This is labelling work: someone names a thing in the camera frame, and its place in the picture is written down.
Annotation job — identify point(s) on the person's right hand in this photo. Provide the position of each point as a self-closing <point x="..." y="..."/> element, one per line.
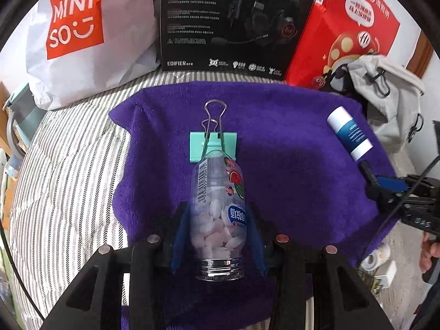
<point x="429" y="251"/>

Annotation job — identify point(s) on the green binder clip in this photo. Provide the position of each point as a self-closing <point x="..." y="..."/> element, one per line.
<point x="212" y="137"/>

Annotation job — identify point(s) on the white blue balm stick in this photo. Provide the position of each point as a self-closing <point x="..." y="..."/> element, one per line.
<point x="348" y="132"/>

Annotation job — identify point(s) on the black gold cosmetic tube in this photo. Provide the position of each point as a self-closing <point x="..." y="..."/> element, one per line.
<point x="372" y="282"/>

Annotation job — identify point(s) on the clear mint candy bottle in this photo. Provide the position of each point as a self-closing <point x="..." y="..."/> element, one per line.
<point x="218" y="219"/>

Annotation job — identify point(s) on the small white pill bottle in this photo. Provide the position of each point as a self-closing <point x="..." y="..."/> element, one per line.
<point x="376" y="258"/>

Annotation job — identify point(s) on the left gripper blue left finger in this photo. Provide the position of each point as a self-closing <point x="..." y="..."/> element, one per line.
<point x="181" y="235"/>

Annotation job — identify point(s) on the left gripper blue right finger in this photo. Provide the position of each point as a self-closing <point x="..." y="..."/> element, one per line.
<point x="255" y="240"/>

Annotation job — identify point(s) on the white USB wall charger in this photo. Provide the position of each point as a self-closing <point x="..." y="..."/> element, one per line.
<point x="385" y="274"/>

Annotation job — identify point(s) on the purple towel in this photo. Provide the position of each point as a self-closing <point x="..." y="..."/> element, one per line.
<point x="297" y="173"/>

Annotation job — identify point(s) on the teal kettle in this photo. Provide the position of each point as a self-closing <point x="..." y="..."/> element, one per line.
<point x="27" y="116"/>

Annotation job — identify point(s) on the grey Nike waist bag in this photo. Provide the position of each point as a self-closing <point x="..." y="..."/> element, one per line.
<point x="389" y="93"/>

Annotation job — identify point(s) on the black headset box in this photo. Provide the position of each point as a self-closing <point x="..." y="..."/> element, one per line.
<point x="253" y="37"/>

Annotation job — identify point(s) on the wooden door frame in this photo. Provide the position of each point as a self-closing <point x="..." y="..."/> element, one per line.
<point x="421" y="57"/>

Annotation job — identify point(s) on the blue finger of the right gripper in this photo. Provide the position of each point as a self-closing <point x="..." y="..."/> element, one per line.
<point x="392" y="184"/>

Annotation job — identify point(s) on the white Miniso shopping bag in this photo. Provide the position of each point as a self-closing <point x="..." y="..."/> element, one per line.
<point x="69" y="50"/>

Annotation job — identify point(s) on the striped mattress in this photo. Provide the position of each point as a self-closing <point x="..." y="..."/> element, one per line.
<point x="62" y="209"/>

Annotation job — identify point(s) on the red paper shopping bag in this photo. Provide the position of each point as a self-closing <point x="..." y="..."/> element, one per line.
<point x="338" y="32"/>

